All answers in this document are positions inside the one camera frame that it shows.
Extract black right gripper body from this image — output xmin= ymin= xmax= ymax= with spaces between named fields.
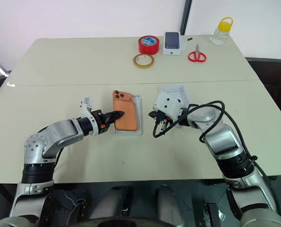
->
xmin=153 ymin=109 xmax=173 ymax=127

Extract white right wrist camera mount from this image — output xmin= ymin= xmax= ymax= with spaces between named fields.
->
xmin=153 ymin=91 xmax=186 ymax=122

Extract yellow clear tape roll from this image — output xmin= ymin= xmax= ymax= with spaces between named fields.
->
xmin=133 ymin=53 xmax=155 ymax=70

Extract black vertical post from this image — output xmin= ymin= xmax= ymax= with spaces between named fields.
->
xmin=179 ymin=0 xmax=193 ymax=36

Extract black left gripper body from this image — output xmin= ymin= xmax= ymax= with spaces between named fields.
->
xmin=91 ymin=109 xmax=108 ymax=135

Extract white phone box base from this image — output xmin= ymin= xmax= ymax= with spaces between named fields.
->
xmin=113 ymin=94 xmax=144 ymax=138

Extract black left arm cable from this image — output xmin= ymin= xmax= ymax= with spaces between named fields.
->
xmin=52 ymin=148 xmax=65 ymax=171

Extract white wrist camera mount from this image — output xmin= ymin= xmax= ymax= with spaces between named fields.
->
xmin=79 ymin=96 xmax=101 ymax=137
xmin=153 ymin=91 xmax=186 ymax=122

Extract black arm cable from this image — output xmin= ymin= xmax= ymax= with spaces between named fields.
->
xmin=152 ymin=100 xmax=279 ymax=215
xmin=52 ymin=148 xmax=65 ymax=171

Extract dark rounded robot leg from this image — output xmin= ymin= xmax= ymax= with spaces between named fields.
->
xmin=153 ymin=185 xmax=185 ymax=227
xmin=89 ymin=185 xmax=134 ymax=220

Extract red handled scissors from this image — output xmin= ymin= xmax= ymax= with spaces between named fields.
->
xmin=187 ymin=43 xmax=207 ymax=63

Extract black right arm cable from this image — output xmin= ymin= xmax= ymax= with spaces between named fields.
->
xmin=152 ymin=100 xmax=279 ymax=215

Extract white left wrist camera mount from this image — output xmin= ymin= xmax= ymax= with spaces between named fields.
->
xmin=79 ymin=96 xmax=101 ymax=137

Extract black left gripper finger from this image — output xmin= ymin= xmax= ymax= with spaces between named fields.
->
xmin=103 ymin=110 xmax=125 ymax=119
xmin=105 ymin=117 xmax=121 ymax=128

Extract black round robot waist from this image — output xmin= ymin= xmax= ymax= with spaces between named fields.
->
xmin=67 ymin=215 xmax=187 ymax=227

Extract white phone box lid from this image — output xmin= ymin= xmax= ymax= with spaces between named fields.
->
xmin=161 ymin=85 xmax=191 ymax=107

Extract red tape roll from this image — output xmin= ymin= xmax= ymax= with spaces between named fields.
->
xmin=137 ymin=35 xmax=161 ymax=56

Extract white printed phone box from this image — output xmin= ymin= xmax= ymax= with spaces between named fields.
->
xmin=162 ymin=31 xmax=187 ymax=56

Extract orange smartphone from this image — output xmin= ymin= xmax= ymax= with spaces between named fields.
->
xmin=112 ymin=89 xmax=138 ymax=131

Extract clear jar yellow lid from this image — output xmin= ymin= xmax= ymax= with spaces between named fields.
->
xmin=210 ymin=16 xmax=234 ymax=46

